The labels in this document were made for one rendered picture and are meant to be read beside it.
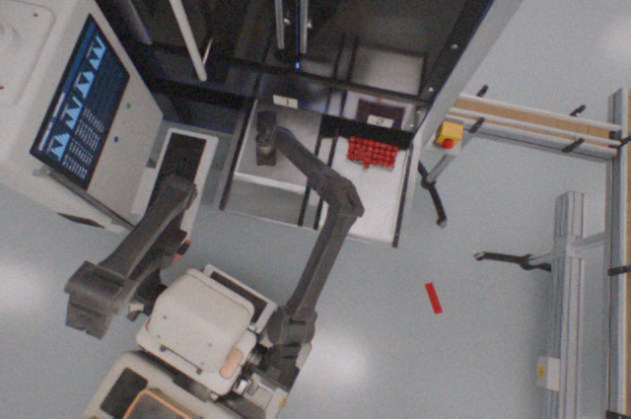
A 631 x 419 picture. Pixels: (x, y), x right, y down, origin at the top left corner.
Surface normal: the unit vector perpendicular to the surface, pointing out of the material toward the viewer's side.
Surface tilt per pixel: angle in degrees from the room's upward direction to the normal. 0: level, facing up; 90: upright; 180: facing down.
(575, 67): 0
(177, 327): 48
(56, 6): 0
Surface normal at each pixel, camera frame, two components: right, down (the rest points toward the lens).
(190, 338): -0.34, 0.40
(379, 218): 0.04, -0.31
